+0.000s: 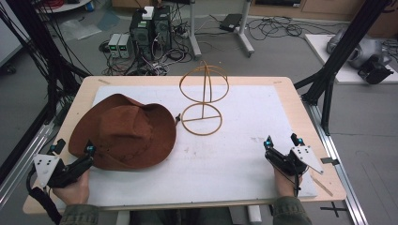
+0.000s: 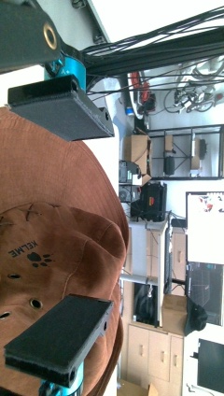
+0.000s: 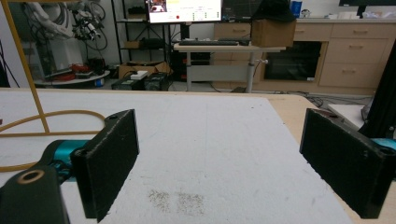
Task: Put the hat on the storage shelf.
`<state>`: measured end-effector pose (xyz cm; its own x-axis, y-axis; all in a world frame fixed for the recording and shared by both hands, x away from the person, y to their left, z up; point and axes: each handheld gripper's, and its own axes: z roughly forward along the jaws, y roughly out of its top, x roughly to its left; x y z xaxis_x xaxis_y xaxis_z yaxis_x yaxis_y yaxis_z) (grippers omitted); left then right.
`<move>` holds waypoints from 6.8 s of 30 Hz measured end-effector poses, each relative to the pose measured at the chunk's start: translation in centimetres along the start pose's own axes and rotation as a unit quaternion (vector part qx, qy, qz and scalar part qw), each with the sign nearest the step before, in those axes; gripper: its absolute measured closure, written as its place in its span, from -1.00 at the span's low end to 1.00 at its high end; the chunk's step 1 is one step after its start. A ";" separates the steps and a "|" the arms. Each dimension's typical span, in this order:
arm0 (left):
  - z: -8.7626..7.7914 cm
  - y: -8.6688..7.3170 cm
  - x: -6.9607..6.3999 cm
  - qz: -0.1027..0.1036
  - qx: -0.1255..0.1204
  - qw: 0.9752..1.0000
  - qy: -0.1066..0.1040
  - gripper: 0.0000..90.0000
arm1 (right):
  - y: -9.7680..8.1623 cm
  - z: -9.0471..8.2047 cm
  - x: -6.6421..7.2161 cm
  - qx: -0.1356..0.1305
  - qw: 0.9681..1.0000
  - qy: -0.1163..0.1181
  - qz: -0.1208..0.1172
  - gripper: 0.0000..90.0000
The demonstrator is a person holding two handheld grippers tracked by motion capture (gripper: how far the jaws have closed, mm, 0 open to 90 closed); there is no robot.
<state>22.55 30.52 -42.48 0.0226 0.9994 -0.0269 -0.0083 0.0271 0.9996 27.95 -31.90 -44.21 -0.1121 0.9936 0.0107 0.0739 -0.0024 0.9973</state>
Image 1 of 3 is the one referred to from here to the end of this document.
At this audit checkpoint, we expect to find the gold wire hat stand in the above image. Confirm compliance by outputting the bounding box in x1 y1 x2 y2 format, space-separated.
178 60 230 137

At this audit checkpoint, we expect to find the person's left hand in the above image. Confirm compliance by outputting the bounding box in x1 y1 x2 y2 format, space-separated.
52 168 92 206

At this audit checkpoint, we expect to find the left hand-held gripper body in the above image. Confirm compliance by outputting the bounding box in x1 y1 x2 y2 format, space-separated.
32 153 95 189

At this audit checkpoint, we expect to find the black tape piece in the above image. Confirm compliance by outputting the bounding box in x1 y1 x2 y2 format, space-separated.
319 157 341 166

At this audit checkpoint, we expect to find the white box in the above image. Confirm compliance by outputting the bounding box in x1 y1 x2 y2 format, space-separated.
141 6 155 21

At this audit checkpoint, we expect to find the tan tape strip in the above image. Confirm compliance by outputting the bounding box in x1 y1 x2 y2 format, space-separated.
310 174 334 198

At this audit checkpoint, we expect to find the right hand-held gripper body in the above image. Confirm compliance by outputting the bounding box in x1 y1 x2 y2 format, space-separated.
264 145 325 177

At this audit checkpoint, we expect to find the black metal frame with cables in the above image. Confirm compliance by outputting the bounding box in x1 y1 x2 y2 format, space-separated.
0 0 92 186

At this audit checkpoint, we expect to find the black device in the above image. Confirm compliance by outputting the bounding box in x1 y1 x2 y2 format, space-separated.
357 55 395 85

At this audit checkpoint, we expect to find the grey helmet-shaped object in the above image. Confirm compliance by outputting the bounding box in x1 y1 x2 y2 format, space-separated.
326 28 392 70

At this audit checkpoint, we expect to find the white table mat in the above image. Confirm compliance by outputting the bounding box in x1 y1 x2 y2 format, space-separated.
64 84 318 208

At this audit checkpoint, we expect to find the grey power supply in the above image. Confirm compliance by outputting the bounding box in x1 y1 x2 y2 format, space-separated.
117 33 134 59
107 33 122 59

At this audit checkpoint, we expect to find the aluminium rail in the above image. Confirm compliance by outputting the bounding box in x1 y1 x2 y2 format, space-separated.
300 95 370 225
0 120 55 209

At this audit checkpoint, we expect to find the black computer tower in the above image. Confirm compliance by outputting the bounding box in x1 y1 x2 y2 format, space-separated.
152 5 173 52
129 8 155 61

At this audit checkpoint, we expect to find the thick black sleeved cable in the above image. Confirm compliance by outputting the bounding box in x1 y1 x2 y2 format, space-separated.
25 164 64 225

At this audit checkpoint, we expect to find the clear plastic sheet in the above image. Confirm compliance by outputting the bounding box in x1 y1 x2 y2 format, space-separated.
58 18 103 42

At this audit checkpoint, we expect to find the white board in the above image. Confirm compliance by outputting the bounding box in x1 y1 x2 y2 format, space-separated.
304 33 398 85

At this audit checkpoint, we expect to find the tangle of cables near computers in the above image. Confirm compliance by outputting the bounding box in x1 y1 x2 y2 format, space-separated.
98 18 195 77

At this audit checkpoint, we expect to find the flat black box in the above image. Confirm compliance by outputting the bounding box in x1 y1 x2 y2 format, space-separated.
219 12 244 33

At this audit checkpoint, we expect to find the black metal frame strut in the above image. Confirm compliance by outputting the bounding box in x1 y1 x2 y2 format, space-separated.
293 0 392 137

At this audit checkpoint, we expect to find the brown wide-brim hat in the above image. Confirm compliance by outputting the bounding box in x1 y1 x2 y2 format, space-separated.
68 93 182 172

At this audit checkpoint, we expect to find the person's right hand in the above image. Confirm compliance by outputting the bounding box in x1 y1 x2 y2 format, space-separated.
273 167 303 199

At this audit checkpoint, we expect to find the thin black cable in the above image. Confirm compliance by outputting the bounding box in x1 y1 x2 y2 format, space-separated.
293 174 302 198

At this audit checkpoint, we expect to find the white table leg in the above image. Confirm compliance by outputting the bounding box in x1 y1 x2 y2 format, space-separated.
115 210 131 225
246 204 263 225

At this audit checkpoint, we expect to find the grey desk leg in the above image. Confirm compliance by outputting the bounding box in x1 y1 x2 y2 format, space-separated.
236 0 255 58
187 0 203 61

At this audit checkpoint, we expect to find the tangle of black floor cables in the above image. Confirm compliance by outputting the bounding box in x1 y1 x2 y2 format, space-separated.
245 14 341 42

